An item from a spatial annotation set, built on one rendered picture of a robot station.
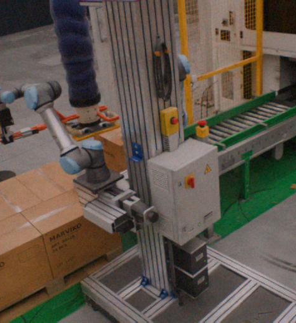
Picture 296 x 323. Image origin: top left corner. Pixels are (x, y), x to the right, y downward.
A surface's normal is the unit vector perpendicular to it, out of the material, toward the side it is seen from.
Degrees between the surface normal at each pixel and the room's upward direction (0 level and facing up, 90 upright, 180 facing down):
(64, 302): 0
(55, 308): 0
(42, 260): 90
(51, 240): 90
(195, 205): 90
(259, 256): 0
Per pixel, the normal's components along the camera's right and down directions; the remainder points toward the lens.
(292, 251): -0.11, -0.89
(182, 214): 0.68, 0.26
